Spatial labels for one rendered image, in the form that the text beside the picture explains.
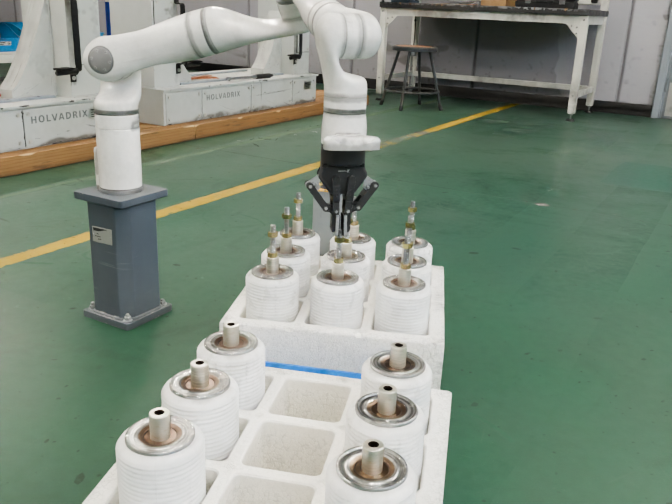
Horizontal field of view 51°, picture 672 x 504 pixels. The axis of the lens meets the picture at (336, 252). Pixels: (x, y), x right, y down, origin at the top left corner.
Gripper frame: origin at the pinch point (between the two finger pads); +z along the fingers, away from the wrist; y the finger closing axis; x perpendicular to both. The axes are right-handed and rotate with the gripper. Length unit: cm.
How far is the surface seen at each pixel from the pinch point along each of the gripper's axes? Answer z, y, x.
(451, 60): 6, -204, -489
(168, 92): 10, 33, -271
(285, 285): 10.9, 9.4, 0.4
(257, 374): 13.3, 17.0, 26.9
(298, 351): 21.3, 7.7, 5.5
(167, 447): 10, 29, 48
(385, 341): 17.8, -6.3, 10.5
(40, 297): 35, 62, -58
